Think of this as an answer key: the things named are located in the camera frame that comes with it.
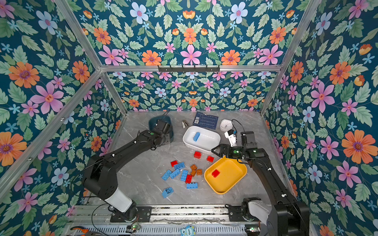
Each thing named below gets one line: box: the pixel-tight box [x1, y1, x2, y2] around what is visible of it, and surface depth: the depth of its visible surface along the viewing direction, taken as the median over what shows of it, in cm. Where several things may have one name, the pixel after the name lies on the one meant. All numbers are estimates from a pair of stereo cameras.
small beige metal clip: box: [181, 119, 190, 129], surface depth 113 cm
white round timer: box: [220, 118, 233, 132], surface depth 110 cm
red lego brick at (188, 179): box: [185, 174, 193, 184], surface depth 86 cm
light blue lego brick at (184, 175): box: [180, 169, 189, 182], surface depth 88 cm
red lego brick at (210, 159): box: [206, 155, 215, 163], surface depth 95 cm
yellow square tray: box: [203, 155, 248, 195], surface depth 88 cm
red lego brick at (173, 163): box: [170, 160, 179, 168], surface depth 93 cm
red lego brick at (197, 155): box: [193, 150, 202, 160], surface depth 96 cm
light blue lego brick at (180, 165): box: [174, 161, 186, 172], surface depth 92 cm
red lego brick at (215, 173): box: [211, 169, 221, 178], surface depth 88 cm
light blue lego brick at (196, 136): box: [192, 131, 201, 143], surface depth 106 cm
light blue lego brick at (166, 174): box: [160, 169, 172, 181], surface depth 88 cm
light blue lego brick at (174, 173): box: [169, 168, 181, 179], surface depth 87 cm
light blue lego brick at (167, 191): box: [161, 186, 175, 199], surface depth 81 cm
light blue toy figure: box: [180, 225, 197, 236], surface depth 69 cm
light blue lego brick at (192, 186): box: [186, 182, 199, 190], surface depth 83 cm
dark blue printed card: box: [192, 111, 219, 130], surface depth 114 cm
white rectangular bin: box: [182, 125, 221, 153], surface depth 103 cm
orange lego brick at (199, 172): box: [196, 168, 203, 176], surface depth 88 cm
